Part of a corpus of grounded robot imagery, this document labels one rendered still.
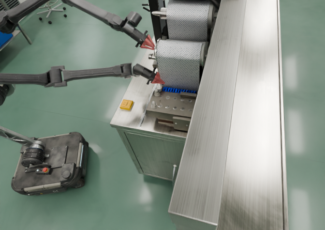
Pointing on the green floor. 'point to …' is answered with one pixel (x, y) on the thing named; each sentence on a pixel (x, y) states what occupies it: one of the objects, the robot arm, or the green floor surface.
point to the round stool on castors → (47, 3)
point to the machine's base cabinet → (153, 153)
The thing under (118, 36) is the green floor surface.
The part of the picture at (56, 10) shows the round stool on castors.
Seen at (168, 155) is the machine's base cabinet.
